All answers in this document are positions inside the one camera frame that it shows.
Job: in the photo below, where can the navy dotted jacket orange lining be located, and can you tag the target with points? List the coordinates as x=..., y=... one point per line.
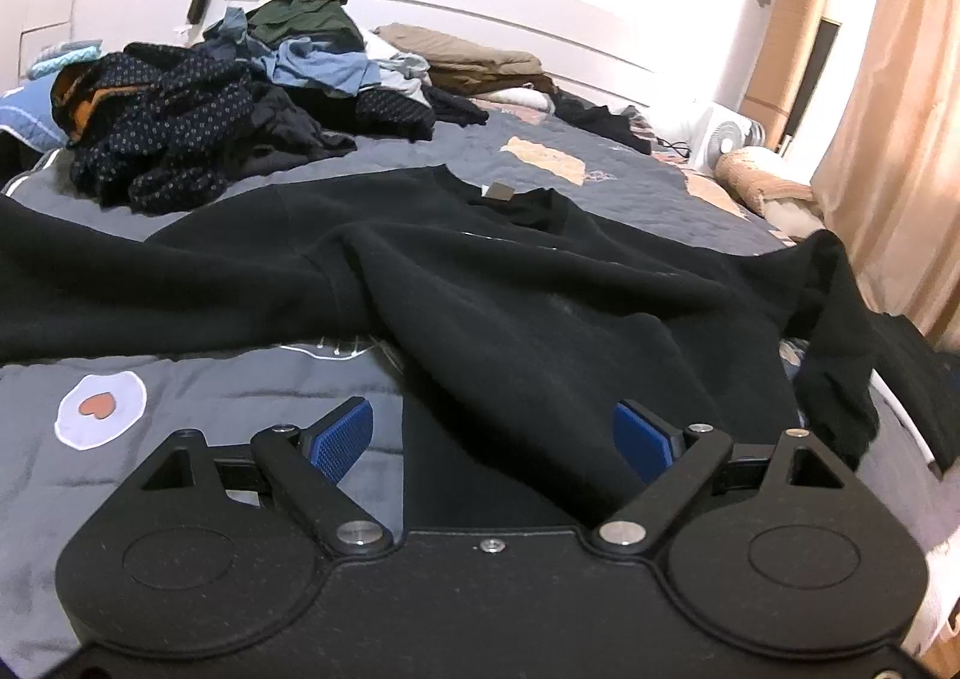
x=165, y=124

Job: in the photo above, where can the blue-grey denim garment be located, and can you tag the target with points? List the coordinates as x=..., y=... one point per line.
x=229, y=34

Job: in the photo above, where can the black cloth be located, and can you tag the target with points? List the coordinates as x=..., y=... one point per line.
x=919, y=386

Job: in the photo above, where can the charcoal thin garment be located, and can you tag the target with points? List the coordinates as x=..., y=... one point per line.
x=285, y=132

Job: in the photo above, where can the light blue garment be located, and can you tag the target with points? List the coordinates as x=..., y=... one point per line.
x=322, y=72

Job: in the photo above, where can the rolled bamboo mat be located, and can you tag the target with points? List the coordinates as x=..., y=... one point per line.
x=791, y=34

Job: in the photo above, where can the beige wicker pillow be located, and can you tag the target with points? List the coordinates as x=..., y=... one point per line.
x=765, y=180

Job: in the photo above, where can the teal chevron towel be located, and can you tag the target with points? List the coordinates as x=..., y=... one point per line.
x=67, y=57

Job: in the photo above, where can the khaki folded garment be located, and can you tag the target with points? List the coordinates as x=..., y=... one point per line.
x=465, y=60

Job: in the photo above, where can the white headboard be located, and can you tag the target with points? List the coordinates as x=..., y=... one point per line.
x=525, y=19

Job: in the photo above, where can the small black garment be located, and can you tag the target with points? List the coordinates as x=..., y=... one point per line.
x=457, y=108

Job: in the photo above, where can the white grey garment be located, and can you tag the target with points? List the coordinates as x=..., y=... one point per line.
x=401, y=68

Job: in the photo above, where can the cream pillow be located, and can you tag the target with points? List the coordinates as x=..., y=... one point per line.
x=795, y=220

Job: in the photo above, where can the grey quilted bedspread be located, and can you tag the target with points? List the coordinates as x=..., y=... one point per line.
x=225, y=386

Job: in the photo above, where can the dark green garment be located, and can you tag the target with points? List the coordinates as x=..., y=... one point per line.
x=307, y=23

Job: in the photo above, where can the blue pillow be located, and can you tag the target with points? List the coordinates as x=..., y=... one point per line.
x=30, y=120

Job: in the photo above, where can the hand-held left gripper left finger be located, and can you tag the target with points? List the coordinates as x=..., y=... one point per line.
x=341, y=437

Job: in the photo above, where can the white box fan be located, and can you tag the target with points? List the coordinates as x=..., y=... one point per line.
x=724, y=135

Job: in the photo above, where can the black sweatshirt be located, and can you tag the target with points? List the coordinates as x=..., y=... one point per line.
x=487, y=289

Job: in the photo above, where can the black hairbrush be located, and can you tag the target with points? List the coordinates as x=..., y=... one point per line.
x=199, y=3

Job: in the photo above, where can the crumpled black garment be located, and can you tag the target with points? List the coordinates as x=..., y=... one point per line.
x=600, y=124

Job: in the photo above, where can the white bedsheet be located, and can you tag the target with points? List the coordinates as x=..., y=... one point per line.
x=915, y=514

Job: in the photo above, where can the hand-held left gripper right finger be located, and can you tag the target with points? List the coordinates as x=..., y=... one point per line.
x=641, y=445

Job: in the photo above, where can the small navy dotted garment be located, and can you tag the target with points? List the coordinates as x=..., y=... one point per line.
x=394, y=113

